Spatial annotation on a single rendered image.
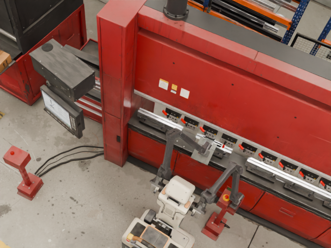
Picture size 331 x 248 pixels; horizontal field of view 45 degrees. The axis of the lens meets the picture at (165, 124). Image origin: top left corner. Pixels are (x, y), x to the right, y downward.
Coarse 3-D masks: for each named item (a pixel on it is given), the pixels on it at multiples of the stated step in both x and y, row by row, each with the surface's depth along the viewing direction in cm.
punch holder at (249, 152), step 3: (243, 144) 377; (246, 144) 376; (243, 147) 381; (246, 147) 379; (249, 147) 377; (252, 147) 375; (255, 147) 373; (240, 150) 386; (246, 150) 382; (249, 150) 381; (252, 150) 378; (255, 150) 376; (246, 153) 386; (249, 153) 384; (252, 153) 382
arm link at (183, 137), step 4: (180, 132) 338; (180, 136) 338; (184, 136) 341; (188, 136) 349; (184, 140) 348; (188, 140) 350; (192, 140) 354; (192, 144) 356; (196, 144) 359; (196, 148) 361; (200, 148) 364; (200, 152) 366
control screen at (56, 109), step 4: (44, 96) 351; (48, 96) 344; (44, 100) 358; (48, 100) 351; (52, 100) 344; (48, 104) 358; (52, 104) 350; (56, 104) 344; (48, 108) 364; (52, 108) 357; (56, 108) 350; (60, 108) 343; (52, 112) 364; (56, 112) 357; (60, 112) 350; (64, 112) 343; (60, 116) 356; (64, 116) 349; (68, 116) 342; (64, 120) 356; (68, 120) 348; (68, 124) 355
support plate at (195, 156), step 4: (200, 140) 402; (204, 140) 402; (216, 144) 401; (212, 148) 398; (196, 152) 394; (212, 152) 396; (192, 156) 391; (196, 156) 391; (200, 156) 392; (208, 156) 393; (200, 160) 389; (204, 160) 390; (208, 160) 390
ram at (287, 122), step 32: (160, 64) 343; (192, 64) 326; (224, 64) 317; (160, 96) 378; (192, 96) 357; (224, 96) 338; (256, 96) 321; (288, 96) 306; (224, 128) 372; (256, 128) 352; (288, 128) 334; (320, 128) 317; (288, 160) 366; (320, 160) 347
